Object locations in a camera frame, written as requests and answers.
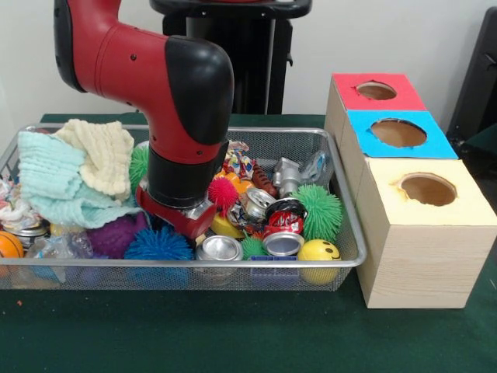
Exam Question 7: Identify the cream waffle cloth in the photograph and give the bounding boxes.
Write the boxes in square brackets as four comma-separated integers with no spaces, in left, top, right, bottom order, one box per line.
[54,119,136,201]

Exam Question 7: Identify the mint green waffle cloth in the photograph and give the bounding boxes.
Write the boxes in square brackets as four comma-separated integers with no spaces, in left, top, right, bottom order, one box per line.
[17,131,142,230]

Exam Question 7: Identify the green fuzzy toy with eyes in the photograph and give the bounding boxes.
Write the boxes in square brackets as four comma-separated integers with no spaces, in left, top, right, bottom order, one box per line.
[295,184,345,243]

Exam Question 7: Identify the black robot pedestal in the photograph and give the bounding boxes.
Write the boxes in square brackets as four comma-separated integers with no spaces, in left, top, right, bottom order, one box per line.
[151,0,313,116]

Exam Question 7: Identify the yellow smiley ball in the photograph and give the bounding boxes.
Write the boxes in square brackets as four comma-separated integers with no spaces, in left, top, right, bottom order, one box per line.
[298,239,342,284]

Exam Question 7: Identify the wooden box with three holes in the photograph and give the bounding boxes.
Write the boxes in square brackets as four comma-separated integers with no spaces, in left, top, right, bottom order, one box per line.
[325,73,497,309]

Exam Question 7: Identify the green spiky ball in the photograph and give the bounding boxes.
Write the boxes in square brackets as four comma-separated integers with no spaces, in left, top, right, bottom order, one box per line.
[128,145,150,195]

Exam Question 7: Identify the small orange basketball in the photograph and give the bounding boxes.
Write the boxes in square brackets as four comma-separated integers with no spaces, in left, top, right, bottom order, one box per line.
[0,231,26,260]

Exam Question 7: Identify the clear shallow mesh bin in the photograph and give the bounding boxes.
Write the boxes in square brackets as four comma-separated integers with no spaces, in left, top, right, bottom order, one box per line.
[0,124,367,291]

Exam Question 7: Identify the black silver drink can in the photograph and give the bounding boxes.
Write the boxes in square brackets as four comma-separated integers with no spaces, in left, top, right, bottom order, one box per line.
[262,197,309,257]

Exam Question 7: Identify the black stand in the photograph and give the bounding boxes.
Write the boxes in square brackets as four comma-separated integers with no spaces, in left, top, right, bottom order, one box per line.
[447,6,497,145]

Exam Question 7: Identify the purple spiky ball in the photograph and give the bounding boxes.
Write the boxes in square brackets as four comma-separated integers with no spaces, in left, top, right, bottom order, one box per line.
[87,214,150,260]

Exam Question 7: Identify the dark green table cloth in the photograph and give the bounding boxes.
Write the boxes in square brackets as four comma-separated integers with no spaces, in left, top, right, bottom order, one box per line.
[0,113,497,373]

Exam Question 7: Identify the blue spiky ball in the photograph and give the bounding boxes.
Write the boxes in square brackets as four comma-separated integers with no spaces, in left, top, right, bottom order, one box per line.
[124,225,195,262]

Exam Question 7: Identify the red spiky ball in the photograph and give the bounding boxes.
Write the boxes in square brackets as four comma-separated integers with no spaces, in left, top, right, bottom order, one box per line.
[207,177,241,215]

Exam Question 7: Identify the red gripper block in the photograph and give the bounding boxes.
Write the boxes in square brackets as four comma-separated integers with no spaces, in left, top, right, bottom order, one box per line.
[136,185,219,240]

